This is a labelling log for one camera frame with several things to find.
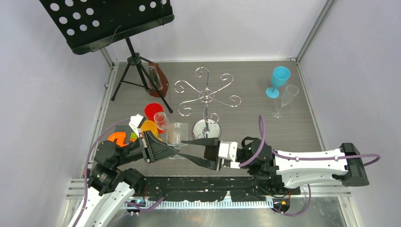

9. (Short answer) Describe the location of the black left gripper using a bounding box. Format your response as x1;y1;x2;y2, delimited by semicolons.
114;129;179;166

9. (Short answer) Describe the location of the chrome wine glass rack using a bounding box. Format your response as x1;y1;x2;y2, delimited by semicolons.
174;67;242;139

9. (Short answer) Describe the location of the yellow wine glass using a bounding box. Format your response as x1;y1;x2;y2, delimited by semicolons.
141;120;162;141

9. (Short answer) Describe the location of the clear ribbed wine glass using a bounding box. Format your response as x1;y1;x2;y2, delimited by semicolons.
166;122;189;150

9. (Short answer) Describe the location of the red wine glass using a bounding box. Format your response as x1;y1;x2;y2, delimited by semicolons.
144;103;165;133

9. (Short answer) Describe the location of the blue wine glass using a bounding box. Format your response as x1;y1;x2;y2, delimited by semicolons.
266;66;291;98

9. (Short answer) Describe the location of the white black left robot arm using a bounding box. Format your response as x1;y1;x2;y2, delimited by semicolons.
69;131;179;227

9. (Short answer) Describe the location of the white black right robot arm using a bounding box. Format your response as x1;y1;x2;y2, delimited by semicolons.
181;137;369;194

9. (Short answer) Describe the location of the lime green building brick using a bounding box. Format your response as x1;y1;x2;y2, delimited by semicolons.
130;132;138;141

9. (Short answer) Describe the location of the grey building baseplate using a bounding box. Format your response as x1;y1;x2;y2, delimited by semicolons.
115;125;132;133

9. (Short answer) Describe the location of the orange curved toy tube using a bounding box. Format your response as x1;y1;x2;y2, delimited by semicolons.
108;132;136;147

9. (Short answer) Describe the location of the brown wooden metronome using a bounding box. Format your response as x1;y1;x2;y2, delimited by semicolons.
148;62;169;97

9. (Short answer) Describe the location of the black music stand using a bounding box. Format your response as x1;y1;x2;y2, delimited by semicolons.
41;0;174;113

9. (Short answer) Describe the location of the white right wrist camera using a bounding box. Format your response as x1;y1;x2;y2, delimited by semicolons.
218;141;240;169

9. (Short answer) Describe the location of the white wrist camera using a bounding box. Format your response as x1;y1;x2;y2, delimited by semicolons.
218;141;240;169
129;114;146;139

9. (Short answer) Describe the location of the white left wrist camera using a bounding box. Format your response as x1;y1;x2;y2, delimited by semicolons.
129;114;146;139

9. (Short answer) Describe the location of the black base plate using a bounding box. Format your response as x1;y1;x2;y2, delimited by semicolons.
134;176;301;202

